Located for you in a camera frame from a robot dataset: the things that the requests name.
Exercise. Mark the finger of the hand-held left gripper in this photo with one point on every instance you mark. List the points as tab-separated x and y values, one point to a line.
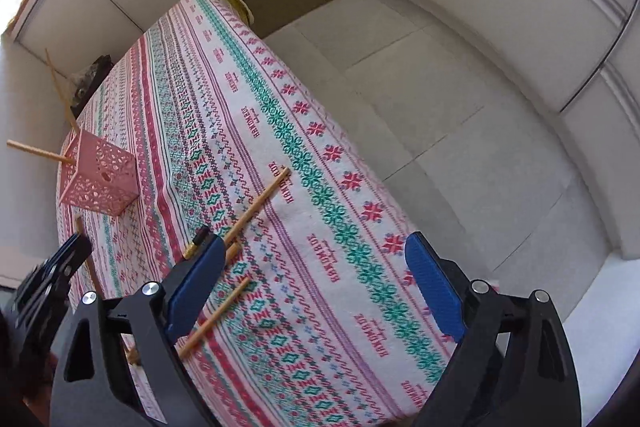
72	257

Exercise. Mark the patterned woven tablecloth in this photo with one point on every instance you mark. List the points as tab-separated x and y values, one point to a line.
300	257

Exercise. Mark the pink perforated utensil holder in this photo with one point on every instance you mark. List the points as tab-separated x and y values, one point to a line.
100	187

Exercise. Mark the yellow object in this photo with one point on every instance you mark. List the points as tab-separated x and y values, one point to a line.
242	7

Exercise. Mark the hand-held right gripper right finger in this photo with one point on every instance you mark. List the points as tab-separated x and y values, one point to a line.
435	292

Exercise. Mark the dark object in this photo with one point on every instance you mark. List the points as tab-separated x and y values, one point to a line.
92	77

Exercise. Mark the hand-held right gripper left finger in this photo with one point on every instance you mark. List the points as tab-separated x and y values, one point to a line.
195	292

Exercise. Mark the black chopstick with gold band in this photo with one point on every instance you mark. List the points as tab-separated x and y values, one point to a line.
199	239

